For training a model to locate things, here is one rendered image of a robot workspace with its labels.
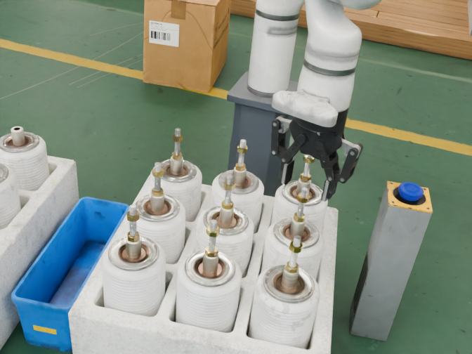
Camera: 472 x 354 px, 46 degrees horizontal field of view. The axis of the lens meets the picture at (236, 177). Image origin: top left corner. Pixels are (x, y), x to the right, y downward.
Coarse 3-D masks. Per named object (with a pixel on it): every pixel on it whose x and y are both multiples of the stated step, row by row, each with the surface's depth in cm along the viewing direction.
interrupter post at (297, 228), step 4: (292, 220) 89; (304, 220) 89; (292, 224) 89; (296, 224) 88; (300, 224) 88; (304, 224) 89; (292, 228) 89; (296, 228) 89; (300, 228) 89; (292, 232) 90; (296, 232) 89; (300, 232) 89; (292, 236) 90; (300, 236) 90
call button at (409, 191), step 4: (400, 184) 91; (404, 184) 91; (408, 184) 91; (412, 184) 91; (416, 184) 92; (400, 188) 90; (404, 188) 90; (408, 188) 90; (412, 188) 90; (416, 188) 90; (420, 188) 91; (400, 192) 90; (404, 192) 90; (408, 192) 89; (412, 192) 89; (416, 192) 89; (420, 192) 90; (404, 196) 90; (408, 196) 89; (412, 196) 89; (416, 196) 89; (420, 196) 89; (408, 200) 90; (412, 200) 90; (416, 200) 90
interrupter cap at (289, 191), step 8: (288, 184) 102; (296, 184) 102; (312, 184) 102; (288, 192) 100; (312, 192) 101; (320, 192) 100; (288, 200) 98; (296, 200) 98; (312, 200) 98; (320, 200) 98
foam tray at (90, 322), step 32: (128, 224) 100; (192, 224) 101; (256, 256) 96; (96, 288) 86; (320, 288) 91; (96, 320) 81; (128, 320) 82; (160, 320) 82; (320, 320) 85; (96, 352) 85; (128, 352) 84; (160, 352) 82; (192, 352) 81; (224, 352) 80; (256, 352) 79; (288, 352) 79; (320, 352) 80
